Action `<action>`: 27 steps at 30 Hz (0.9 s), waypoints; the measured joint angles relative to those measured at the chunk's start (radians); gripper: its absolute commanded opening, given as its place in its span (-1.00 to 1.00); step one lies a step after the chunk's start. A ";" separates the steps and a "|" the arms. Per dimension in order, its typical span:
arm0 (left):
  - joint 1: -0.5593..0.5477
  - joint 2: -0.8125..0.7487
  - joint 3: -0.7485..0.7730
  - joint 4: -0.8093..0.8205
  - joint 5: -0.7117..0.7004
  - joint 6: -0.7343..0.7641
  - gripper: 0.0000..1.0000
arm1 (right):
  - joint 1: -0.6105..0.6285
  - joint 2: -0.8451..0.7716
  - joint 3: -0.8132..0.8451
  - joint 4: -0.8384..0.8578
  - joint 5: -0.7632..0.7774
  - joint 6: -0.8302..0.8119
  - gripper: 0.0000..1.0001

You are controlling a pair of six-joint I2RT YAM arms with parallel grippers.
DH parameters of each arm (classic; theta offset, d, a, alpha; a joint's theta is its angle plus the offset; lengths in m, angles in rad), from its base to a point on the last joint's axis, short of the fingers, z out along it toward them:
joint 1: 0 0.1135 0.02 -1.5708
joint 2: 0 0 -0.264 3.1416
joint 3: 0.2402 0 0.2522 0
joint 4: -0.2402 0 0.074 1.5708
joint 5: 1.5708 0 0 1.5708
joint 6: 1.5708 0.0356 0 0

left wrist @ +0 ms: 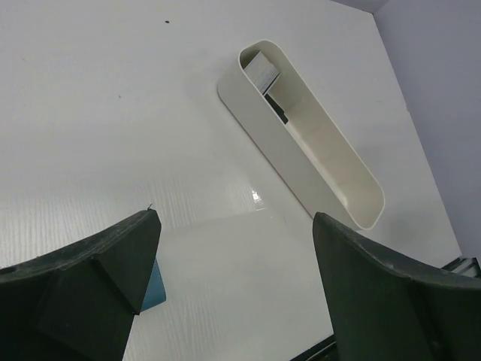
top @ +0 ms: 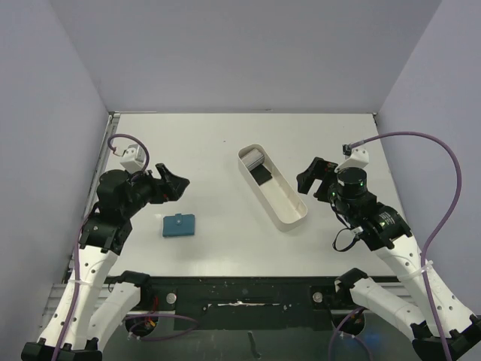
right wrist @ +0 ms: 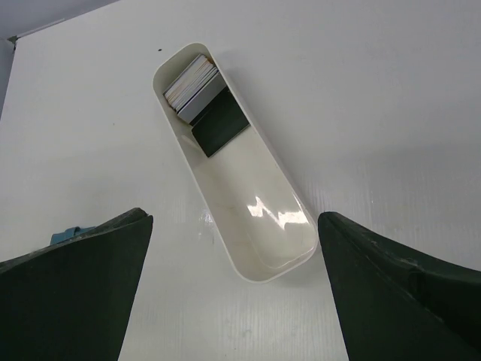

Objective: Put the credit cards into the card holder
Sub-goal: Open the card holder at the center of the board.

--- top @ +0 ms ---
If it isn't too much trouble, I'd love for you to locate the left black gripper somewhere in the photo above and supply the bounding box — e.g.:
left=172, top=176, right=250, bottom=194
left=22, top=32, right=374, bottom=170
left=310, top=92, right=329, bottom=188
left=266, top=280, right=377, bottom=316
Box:
left=121, top=163, right=188, bottom=217

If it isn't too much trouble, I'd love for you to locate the blue leather card holder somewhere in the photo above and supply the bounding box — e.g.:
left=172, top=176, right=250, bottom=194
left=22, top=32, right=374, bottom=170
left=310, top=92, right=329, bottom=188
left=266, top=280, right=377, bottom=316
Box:
left=162, top=214, right=195, bottom=238

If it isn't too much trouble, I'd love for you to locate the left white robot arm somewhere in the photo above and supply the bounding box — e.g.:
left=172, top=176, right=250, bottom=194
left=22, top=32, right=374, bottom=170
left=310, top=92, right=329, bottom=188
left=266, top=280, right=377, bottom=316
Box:
left=21, top=163, right=190, bottom=360

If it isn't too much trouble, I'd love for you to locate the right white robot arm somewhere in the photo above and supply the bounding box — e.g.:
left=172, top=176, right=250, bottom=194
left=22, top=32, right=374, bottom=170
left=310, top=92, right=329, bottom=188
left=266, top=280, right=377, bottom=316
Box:
left=296, top=157, right=480, bottom=360

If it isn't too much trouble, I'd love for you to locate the black card in tray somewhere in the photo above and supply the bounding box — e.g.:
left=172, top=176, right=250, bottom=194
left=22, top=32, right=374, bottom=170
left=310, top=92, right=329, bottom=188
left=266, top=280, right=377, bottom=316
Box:
left=250, top=165, right=272, bottom=186

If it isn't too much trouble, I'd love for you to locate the white oblong tray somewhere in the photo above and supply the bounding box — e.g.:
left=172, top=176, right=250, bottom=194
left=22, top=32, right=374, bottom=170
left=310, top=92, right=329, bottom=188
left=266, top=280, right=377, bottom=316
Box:
left=237, top=144, right=307, bottom=232

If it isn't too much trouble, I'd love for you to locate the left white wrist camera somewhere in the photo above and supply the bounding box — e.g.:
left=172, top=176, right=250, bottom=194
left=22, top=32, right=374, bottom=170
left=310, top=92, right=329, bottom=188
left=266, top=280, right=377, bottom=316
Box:
left=119, top=144, right=146, bottom=174

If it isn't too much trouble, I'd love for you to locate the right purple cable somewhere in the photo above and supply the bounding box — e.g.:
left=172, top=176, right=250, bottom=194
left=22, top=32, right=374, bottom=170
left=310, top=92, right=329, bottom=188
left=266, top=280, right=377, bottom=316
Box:
left=326, top=130, right=462, bottom=361

